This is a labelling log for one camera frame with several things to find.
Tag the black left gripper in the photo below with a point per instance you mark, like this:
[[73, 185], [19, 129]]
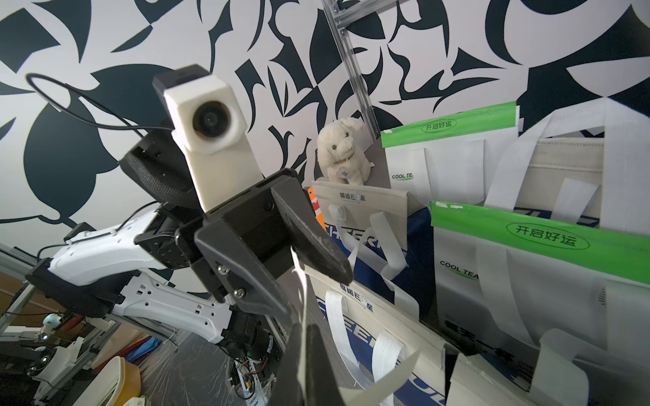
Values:
[[242, 247]]

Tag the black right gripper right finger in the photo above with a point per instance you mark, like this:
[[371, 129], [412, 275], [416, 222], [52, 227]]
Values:
[[321, 385]]

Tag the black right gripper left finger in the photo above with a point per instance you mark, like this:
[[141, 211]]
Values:
[[287, 390]]

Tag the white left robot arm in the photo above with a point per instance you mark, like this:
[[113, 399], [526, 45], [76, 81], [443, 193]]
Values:
[[137, 269]]

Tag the blue white front left bag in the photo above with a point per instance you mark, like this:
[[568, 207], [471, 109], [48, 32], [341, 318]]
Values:
[[393, 359]]

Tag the orange plush monster toy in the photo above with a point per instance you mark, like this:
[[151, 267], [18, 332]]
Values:
[[316, 207]]

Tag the white plush rabbit toy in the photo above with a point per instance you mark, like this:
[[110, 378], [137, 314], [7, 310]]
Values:
[[341, 160]]

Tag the blue white front right bag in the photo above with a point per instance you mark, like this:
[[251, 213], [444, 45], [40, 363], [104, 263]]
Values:
[[475, 382]]

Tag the yellow white floor bin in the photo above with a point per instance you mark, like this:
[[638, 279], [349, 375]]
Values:
[[117, 383]]

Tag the green white back left bag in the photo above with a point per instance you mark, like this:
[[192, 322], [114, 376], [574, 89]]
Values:
[[453, 158]]

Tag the green white bag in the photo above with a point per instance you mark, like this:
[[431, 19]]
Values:
[[453, 158], [564, 306]]

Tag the green white middle bag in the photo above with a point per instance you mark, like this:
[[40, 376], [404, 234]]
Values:
[[564, 306]]

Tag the white blue back right bag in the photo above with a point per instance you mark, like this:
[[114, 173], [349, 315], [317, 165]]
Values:
[[588, 159]]

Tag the aluminium frame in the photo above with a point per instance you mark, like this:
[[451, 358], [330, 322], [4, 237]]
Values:
[[362, 31]]

